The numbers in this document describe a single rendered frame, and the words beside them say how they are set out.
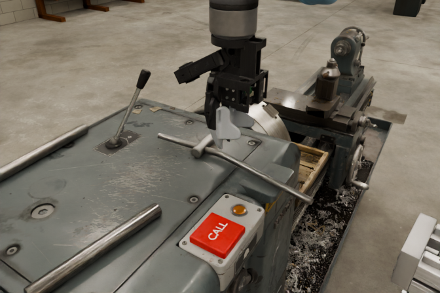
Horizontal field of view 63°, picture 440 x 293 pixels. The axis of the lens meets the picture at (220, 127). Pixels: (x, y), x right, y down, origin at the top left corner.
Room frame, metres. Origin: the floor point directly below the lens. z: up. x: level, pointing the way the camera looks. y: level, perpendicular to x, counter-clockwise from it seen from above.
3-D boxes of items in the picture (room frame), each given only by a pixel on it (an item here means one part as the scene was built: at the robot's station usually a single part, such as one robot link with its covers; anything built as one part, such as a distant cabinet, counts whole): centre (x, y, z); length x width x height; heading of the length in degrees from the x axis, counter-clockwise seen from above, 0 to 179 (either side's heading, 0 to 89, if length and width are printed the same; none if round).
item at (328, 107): (1.34, -0.43, 0.99); 0.20 x 0.10 x 0.05; 148
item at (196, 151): (0.62, 0.02, 1.27); 0.12 x 0.02 x 0.02; 153
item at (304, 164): (1.09, -0.18, 0.89); 0.36 x 0.30 x 0.04; 58
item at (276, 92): (1.40, -0.39, 0.95); 0.43 x 0.17 x 0.05; 58
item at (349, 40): (1.90, -0.68, 1.01); 0.30 x 0.20 x 0.29; 148
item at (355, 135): (1.45, -0.40, 0.90); 0.47 x 0.30 x 0.06; 58
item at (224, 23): (0.57, -0.02, 1.52); 0.08 x 0.08 x 0.05
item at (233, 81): (0.57, -0.03, 1.44); 0.09 x 0.08 x 0.12; 58
